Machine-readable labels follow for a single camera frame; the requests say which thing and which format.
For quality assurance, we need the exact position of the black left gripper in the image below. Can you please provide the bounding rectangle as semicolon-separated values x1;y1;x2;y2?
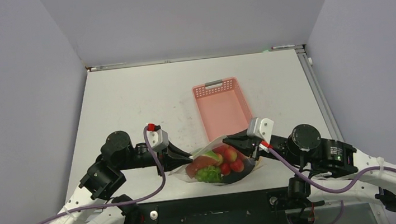
115;137;194;181

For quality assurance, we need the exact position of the red strawberry cluster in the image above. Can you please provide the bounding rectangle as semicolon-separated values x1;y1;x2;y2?
212;145;246;167

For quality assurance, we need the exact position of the dark purple eggplant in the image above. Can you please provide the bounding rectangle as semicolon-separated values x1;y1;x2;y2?
219;158;257;184

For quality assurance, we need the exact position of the clear zip top bag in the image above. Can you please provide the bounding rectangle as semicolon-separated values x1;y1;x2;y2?
169;136;262;185

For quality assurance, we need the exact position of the pink plastic basket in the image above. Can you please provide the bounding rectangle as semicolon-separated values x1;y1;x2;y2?
192;77;254;142

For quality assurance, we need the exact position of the green grape bunch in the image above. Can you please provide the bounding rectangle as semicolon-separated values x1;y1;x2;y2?
195;165;222;183

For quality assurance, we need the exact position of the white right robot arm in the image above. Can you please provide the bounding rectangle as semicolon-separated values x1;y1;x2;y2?
222;124;396;213

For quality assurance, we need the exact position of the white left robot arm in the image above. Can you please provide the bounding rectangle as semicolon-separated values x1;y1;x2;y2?
42;124;192;224

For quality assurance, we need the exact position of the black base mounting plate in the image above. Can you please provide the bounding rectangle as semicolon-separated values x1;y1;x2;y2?
125;186;325;224

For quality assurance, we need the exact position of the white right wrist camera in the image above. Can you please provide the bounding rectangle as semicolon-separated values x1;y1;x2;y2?
246;117;275;152

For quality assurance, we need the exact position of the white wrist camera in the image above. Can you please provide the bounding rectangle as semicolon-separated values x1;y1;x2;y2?
145;123;169;152
246;117;275;152

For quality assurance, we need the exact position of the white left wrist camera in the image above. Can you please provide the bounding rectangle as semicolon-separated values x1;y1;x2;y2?
145;123;169;152

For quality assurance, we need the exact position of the aluminium rail frame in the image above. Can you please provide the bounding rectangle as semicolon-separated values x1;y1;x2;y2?
271;35;390;224

